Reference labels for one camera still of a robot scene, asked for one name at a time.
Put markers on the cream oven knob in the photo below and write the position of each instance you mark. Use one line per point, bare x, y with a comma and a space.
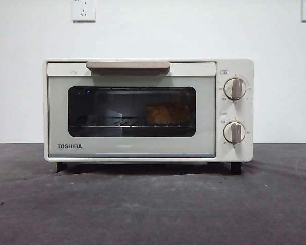
235, 132
235, 88

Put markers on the cream Toshiba toaster oven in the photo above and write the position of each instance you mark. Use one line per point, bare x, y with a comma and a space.
247, 76

